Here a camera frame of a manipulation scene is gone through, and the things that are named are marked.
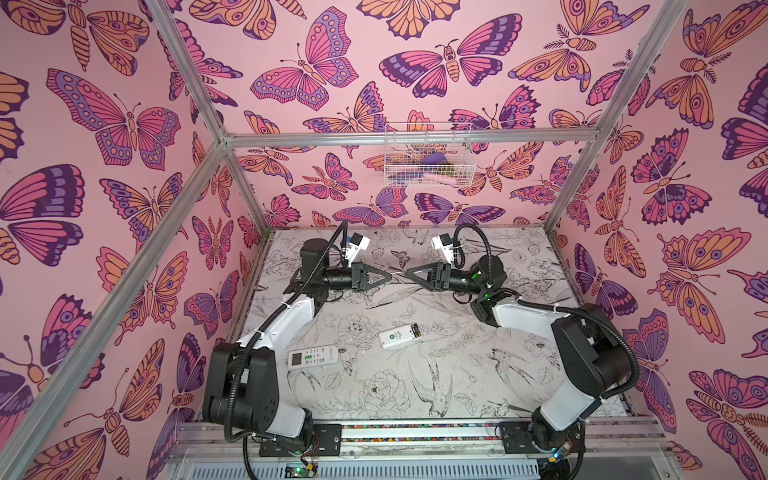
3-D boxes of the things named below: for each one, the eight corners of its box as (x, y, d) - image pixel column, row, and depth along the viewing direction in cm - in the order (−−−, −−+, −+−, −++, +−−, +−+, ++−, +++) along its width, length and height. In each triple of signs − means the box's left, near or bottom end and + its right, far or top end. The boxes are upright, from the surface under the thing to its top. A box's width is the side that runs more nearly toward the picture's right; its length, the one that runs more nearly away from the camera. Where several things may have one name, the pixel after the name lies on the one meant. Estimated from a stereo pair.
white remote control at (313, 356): (289, 369, 88) (287, 366, 86) (290, 354, 91) (288, 351, 89) (338, 361, 89) (337, 358, 87) (338, 346, 92) (337, 344, 90)
